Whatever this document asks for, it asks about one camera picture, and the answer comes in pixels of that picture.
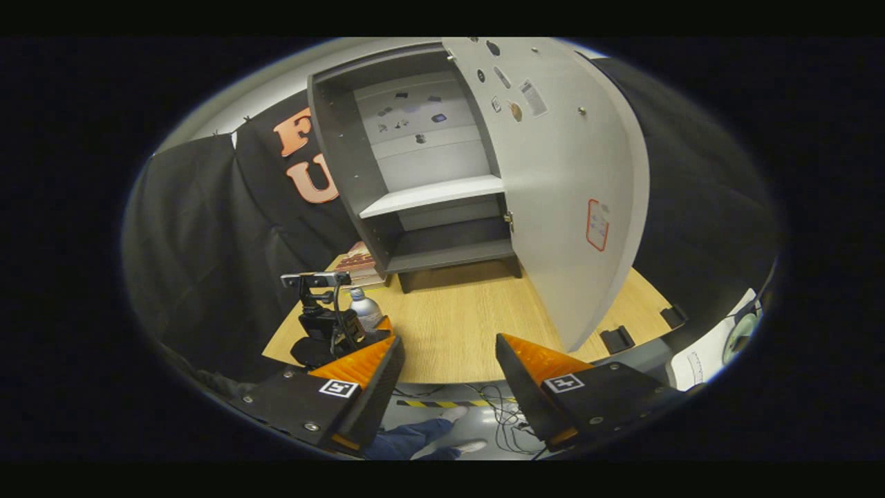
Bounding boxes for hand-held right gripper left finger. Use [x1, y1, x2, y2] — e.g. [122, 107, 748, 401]
[232, 335, 407, 457]

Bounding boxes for thick white book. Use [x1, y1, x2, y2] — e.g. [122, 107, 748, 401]
[324, 265, 386, 289]

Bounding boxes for black backdrop cloth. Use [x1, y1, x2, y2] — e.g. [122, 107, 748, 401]
[124, 55, 785, 385]

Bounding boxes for grey cabinet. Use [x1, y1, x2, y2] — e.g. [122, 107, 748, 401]
[308, 43, 524, 295]

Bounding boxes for person's blue jeans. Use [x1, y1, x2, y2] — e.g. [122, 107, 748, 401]
[363, 418, 463, 461]

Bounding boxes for round grey green device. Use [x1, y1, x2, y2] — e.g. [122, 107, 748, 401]
[722, 311, 761, 365]

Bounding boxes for bottle with pink label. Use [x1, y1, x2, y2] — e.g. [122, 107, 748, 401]
[348, 286, 385, 334]

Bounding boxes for black floor cables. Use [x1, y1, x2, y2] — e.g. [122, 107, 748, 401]
[467, 384, 550, 454]

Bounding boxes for yellow black hazard tape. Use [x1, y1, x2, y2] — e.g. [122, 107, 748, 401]
[395, 397, 519, 409]

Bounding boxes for white cabinet shelf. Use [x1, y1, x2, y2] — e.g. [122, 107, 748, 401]
[358, 175, 506, 219]

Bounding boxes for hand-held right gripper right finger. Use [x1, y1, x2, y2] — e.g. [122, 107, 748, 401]
[495, 333, 682, 450]

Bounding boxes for white cabinet door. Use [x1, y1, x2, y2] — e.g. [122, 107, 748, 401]
[442, 38, 651, 352]

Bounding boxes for red brown cover book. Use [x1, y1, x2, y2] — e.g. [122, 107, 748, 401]
[335, 241, 378, 273]

